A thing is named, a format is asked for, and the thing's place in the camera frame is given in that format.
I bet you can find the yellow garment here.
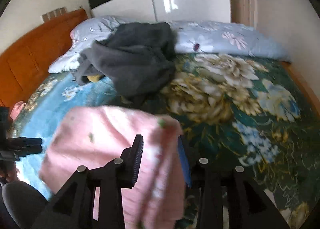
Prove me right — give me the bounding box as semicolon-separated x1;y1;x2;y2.
86;74;104;83

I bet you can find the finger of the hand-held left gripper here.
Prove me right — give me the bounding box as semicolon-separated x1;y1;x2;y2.
14;145;43;157
6;137;43;146

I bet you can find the blue floral blanket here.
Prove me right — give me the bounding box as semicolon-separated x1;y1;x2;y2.
10;53;320;229

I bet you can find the person's left hand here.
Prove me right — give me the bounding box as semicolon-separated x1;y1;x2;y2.
0;161;18;183

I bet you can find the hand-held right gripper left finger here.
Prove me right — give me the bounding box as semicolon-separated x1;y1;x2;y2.
31;134;144;229

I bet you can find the light blue floral quilt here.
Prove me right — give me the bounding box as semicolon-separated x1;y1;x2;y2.
48;15;292;74

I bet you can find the wooden bed headboard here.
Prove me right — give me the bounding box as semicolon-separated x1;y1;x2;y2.
0;9;89;110

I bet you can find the cardboard strip behind headboard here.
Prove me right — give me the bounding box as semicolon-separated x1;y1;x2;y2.
41;6;68;23

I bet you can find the pink checked cloth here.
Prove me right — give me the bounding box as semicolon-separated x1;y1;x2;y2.
11;102;27;119

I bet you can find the dark grey garment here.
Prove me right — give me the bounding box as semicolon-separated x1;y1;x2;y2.
75;22;177;106

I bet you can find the wooden bed side rail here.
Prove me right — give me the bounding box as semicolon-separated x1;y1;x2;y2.
281;61;320;119

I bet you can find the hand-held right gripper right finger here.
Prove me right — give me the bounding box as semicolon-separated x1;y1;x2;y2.
177;135;292;229

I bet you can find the pink fleece garment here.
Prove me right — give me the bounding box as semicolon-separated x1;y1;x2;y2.
39;105;187;229

